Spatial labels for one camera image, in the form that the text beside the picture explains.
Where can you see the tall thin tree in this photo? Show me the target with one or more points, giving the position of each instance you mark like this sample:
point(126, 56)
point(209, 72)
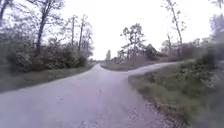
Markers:
point(175, 23)

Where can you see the grass verge with bushes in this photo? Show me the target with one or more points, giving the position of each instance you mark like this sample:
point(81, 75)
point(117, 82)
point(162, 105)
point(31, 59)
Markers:
point(180, 86)

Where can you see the grass verge beside trees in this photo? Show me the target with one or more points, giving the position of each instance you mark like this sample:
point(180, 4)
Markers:
point(36, 77)

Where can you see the row of trees and bushes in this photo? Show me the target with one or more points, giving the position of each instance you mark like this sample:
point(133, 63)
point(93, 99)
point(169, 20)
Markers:
point(40, 50)

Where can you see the group of trees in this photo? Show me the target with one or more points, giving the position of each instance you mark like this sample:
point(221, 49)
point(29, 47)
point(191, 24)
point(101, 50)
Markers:
point(135, 46)

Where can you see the grey asphalt path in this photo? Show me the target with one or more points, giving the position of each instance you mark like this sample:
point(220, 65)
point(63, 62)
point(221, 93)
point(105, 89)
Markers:
point(83, 100)

